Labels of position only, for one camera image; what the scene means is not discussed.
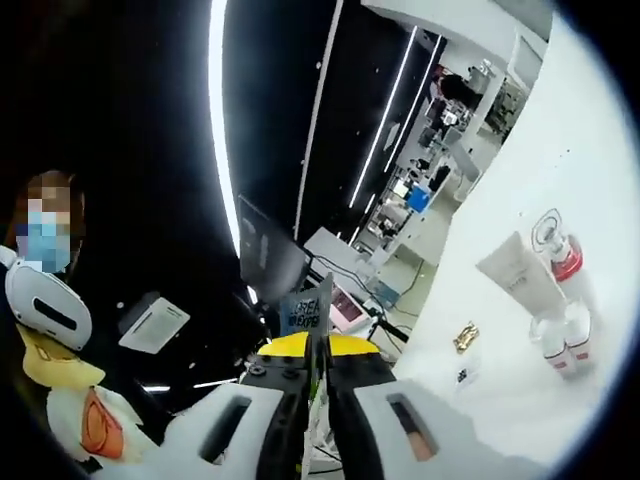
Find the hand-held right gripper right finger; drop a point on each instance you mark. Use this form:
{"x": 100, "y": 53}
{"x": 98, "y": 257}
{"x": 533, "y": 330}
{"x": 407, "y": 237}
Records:
{"x": 380, "y": 415}

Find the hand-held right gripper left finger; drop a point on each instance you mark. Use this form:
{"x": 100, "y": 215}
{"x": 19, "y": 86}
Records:
{"x": 225, "y": 425}

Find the small clear skincare sachet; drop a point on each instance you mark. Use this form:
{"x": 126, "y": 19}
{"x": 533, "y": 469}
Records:
{"x": 467, "y": 372}

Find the gold skincare sachet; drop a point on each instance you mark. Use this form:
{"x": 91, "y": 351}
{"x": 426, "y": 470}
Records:
{"x": 466, "y": 336}

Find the dark green skincare sachet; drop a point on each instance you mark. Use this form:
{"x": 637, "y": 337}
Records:
{"x": 305, "y": 310}

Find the clear skincare bottle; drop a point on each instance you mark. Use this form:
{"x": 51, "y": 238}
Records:
{"x": 552, "y": 340}

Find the white skincare tube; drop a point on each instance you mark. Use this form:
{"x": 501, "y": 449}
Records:
{"x": 520, "y": 280}

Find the red-collared skincare bottle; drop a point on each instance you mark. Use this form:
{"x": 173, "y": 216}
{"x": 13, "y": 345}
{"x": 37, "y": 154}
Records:
{"x": 567, "y": 260}

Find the blue storage box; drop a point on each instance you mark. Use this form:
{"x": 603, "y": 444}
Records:
{"x": 419, "y": 199}

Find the ceiling air vent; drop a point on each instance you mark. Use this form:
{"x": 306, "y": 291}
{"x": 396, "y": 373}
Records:
{"x": 152, "y": 322}

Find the person's printed white shirt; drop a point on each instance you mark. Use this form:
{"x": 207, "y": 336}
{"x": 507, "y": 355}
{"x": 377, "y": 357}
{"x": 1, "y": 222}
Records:
{"x": 62, "y": 405}

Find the dark flat panel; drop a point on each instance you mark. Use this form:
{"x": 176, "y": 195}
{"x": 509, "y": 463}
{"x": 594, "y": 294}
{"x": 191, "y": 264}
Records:
{"x": 270, "y": 250}

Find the white worn device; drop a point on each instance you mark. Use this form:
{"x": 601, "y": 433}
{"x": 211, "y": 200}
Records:
{"x": 50, "y": 300}

